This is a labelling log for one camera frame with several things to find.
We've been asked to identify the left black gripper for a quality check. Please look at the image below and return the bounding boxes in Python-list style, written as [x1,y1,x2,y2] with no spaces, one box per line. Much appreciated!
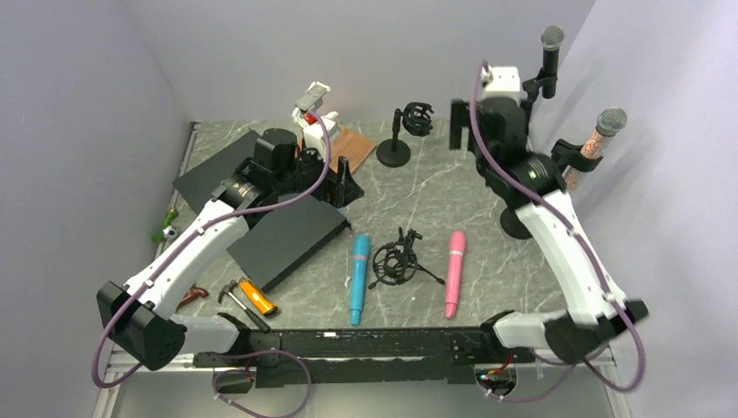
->
[275,140,365,209]

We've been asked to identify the silver white bracket stand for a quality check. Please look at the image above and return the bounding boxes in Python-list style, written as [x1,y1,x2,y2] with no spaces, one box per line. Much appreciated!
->
[292,81,332,131]

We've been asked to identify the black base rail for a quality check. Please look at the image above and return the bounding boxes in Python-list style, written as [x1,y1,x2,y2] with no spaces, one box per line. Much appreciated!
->
[193,327,533,388]

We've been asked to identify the green valve fitting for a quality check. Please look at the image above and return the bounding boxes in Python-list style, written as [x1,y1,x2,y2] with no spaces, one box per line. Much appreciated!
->
[151,208,179,243]

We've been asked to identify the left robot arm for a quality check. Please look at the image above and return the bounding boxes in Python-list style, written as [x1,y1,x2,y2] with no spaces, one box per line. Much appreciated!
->
[97,121,364,370]

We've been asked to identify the black microphone silver grille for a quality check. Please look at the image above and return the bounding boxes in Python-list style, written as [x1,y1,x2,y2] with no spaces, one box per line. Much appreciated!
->
[540,25,565,99]

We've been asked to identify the black tripod shock-mount stand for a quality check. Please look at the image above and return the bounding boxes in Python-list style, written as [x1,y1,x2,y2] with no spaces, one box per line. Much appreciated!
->
[367,227,446,289]

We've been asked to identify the glitter microphone silver grille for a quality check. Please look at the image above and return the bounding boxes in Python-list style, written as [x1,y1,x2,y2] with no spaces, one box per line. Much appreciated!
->
[564,107,628,190]

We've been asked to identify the dark grey rack unit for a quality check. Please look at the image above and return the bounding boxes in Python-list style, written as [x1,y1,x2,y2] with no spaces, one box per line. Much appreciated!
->
[173,128,351,293]

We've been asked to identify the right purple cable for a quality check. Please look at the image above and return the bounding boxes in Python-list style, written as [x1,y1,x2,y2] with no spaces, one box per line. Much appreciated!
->
[469,60,647,405]

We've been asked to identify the orange utility knife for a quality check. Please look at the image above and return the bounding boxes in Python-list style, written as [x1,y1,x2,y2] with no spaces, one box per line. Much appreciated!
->
[238,279,280,318]

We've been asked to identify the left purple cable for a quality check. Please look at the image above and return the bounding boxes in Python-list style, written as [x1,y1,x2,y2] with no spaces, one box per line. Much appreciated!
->
[90,112,332,418]

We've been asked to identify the round-base stand black mic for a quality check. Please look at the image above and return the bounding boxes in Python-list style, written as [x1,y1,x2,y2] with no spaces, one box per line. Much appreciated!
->
[520,67,558,118]

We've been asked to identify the round-base stand glitter mic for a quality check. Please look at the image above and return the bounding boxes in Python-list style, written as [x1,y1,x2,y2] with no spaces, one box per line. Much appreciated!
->
[500,139,602,240]

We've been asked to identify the blue microphone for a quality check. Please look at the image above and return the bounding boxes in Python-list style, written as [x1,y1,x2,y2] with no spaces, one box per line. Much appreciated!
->
[349,234,371,326]

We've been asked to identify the round-base stand with shock mount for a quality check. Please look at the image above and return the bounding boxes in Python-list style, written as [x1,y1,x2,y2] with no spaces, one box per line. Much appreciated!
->
[375,102,433,168]

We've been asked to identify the wooden board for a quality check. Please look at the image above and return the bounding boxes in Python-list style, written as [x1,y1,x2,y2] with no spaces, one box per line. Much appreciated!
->
[331,126,377,174]

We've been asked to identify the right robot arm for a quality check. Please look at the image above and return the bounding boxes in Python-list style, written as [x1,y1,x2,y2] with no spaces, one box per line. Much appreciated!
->
[449,97,649,364]

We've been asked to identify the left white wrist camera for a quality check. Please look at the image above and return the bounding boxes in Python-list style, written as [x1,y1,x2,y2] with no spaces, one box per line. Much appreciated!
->
[302,111,341,155]

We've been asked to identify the purple cable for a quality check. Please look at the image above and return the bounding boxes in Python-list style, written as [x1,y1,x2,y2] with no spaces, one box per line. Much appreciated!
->
[469,60,647,405]
[90,112,332,418]

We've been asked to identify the pink microphone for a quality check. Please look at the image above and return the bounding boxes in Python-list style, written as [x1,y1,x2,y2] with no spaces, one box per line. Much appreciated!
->
[444,231,466,319]

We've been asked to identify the small black hammer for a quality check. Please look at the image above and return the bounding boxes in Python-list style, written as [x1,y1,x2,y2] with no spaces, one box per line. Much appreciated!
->
[217,280,272,334]

